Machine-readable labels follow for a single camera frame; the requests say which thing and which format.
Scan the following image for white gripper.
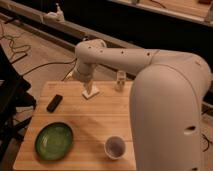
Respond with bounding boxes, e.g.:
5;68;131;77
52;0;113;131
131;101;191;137
66;66;94;94

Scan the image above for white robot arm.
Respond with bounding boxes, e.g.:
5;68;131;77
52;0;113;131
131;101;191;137
73;39;211;171

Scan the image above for green ceramic plate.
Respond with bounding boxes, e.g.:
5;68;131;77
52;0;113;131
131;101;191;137
34;122;74;161

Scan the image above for white ceramic cup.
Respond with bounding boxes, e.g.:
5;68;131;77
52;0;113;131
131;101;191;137
104;136;126;160

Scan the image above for white sponge block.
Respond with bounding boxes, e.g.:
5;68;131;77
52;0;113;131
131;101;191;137
82;85;100;100

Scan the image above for small clear bottle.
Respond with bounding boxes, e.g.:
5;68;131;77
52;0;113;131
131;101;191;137
115;70;126;92

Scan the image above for black floor cable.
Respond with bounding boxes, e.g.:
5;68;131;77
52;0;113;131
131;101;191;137
20;58;78;77

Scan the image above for black chair frame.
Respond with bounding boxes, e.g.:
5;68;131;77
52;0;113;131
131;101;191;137
0;45;36;162

